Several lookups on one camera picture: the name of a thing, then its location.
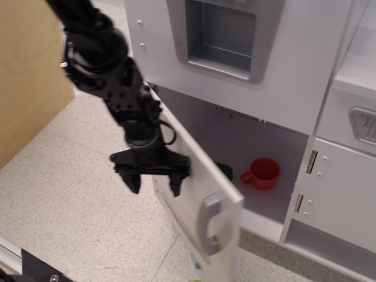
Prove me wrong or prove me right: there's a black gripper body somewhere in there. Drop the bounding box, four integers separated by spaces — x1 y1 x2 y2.
110 146 191 177

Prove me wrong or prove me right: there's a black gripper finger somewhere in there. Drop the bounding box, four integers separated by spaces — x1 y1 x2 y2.
121 174 141 194
169 174 184 197

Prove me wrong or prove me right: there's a white low fridge door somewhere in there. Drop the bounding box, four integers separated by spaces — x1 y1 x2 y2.
153 86 244 281

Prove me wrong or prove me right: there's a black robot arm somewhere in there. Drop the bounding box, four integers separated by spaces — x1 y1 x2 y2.
49 1 190 196

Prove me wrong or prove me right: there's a green toy vegetable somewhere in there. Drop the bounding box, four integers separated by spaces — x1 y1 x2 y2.
215 162 234 182

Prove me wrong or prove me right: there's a grey foam cube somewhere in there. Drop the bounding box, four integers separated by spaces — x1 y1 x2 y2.
190 253 202 270

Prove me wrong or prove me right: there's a red plastic cup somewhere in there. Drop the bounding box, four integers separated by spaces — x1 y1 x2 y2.
240 157 281 191

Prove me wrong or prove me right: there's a lower brass hinge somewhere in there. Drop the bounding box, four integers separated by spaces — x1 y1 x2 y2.
293 194 304 213

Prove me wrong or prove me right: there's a brass hinge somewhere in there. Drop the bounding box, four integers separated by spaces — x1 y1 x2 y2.
305 150 318 174
293 194 304 213

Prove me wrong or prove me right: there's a white toy kitchen cabinet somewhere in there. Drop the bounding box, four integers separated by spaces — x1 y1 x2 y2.
125 1 375 281

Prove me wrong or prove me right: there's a light wooden panel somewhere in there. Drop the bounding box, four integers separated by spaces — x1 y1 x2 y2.
1 1 74 167

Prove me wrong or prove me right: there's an upper brass hinge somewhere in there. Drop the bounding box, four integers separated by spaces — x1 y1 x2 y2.
305 150 318 174

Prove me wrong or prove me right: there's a grey ice dispenser recess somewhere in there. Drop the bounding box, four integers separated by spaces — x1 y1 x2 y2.
166 1 285 85

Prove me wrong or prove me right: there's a white right cabinet door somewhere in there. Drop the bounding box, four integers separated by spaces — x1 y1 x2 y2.
293 139 375 252

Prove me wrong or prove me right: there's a silver fridge door handle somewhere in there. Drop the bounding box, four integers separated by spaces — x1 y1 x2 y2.
197 193 221 257

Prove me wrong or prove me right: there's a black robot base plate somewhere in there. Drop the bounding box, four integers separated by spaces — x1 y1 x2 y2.
21 249 73 282

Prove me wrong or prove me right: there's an aluminium floor rail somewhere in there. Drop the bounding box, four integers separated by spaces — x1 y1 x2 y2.
1 236 22 275

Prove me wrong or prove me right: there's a silver oven handle plate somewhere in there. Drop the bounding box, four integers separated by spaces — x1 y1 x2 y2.
348 106 375 146

